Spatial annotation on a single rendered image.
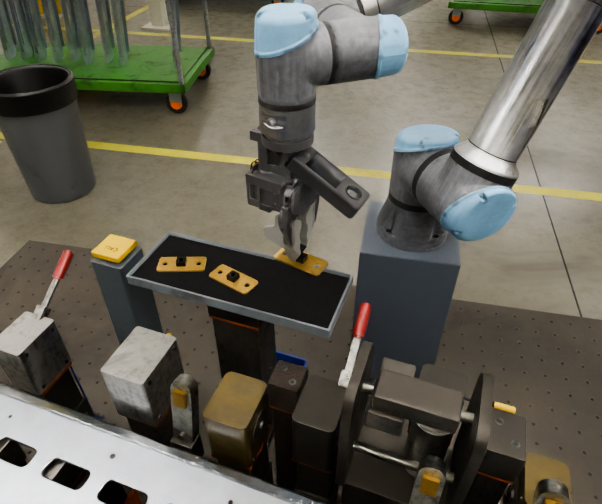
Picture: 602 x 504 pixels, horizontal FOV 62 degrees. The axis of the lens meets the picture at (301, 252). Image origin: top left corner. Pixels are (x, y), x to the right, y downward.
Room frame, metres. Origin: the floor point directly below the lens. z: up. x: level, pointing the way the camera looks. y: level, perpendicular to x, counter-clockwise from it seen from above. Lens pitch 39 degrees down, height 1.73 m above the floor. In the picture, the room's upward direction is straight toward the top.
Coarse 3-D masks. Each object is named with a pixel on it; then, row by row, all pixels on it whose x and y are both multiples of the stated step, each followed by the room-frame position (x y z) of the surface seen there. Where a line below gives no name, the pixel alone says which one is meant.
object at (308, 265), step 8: (280, 256) 0.62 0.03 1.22; (304, 256) 0.61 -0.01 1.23; (312, 256) 0.62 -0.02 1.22; (288, 264) 0.60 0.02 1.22; (296, 264) 0.60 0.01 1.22; (304, 264) 0.60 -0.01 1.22; (312, 264) 0.60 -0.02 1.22; (320, 264) 0.60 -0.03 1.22; (312, 272) 0.58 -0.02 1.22; (320, 272) 0.58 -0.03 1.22
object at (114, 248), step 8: (104, 240) 0.74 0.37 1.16; (112, 240) 0.74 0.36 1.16; (120, 240) 0.74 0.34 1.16; (128, 240) 0.74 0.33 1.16; (96, 248) 0.72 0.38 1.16; (104, 248) 0.72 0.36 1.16; (112, 248) 0.72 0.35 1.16; (120, 248) 0.72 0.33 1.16; (128, 248) 0.72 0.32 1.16; (96, 256) 0.71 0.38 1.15; (104, 256) 0.70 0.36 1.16; (112, 256) 0.70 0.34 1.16; (120, 256) 0.70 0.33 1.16
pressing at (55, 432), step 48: (0, 384) 0.53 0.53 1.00; (0, 432) 0.44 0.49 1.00; (48, 432) 0.44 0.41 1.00; (96, 432) 0.44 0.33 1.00; (0, 480) 0.36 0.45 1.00; (48, 480) 0.36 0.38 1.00; (96, 480) 0.36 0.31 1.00; (144, 480) 0.36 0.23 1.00; (192, 480) 0.36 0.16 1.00; (240, 480) 0.36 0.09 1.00
